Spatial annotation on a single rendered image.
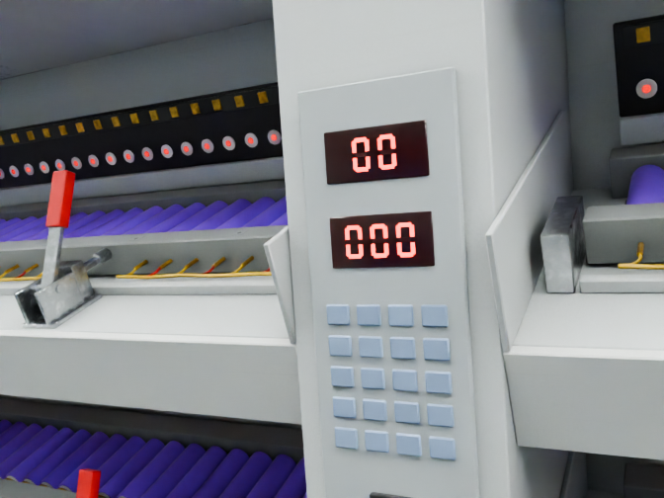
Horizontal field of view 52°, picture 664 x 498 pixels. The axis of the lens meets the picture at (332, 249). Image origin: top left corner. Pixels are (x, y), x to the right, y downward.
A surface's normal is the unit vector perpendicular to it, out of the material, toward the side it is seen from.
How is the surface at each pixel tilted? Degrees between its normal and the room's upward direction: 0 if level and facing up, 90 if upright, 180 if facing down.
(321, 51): 90
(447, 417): 90
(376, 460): 90
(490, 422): 90
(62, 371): 109
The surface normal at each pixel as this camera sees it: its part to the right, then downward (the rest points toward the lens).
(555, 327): -0.22, -0.91
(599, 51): -0.47, 0.07
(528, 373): -0.42, 0.40
